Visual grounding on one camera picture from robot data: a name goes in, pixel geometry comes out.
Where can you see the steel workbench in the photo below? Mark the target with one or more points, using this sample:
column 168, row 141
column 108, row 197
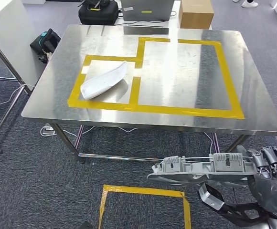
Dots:
column 176, row 72

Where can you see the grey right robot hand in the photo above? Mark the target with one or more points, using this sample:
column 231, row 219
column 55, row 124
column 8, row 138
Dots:
column 275, row 189

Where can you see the grey plastic car part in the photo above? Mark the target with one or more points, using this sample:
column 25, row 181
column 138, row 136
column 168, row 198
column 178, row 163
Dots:
column 224, row 164

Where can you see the person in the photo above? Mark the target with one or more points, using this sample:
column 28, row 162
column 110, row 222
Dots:
column 249, row 4

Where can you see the black carrying case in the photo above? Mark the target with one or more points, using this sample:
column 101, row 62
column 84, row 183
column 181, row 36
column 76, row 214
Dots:
column 98, row 14

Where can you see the cardboard box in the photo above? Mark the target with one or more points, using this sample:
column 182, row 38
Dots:
column 195, row 15

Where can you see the yellow floor tape square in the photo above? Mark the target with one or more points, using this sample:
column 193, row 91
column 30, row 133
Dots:
column 141, row 190

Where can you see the yellow bench tape outline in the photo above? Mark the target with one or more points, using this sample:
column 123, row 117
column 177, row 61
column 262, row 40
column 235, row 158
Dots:
column 176, row 110

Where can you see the white plastic cover part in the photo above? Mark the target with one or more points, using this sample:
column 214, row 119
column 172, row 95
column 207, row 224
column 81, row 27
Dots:
column 102, row 82

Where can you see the grey laptop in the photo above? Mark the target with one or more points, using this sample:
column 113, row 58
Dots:
column 147, row 11

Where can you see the black teal backpack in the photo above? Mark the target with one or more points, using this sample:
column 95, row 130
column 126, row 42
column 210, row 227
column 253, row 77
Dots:
column 48, row 41

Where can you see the black camera bracket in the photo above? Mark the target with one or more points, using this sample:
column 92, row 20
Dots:
column 238, row 215

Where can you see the white power adapter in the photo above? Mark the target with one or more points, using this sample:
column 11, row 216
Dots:
column 48, row 130

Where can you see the white desk with metal legs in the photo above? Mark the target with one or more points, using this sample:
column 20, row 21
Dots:
column 9, row 38

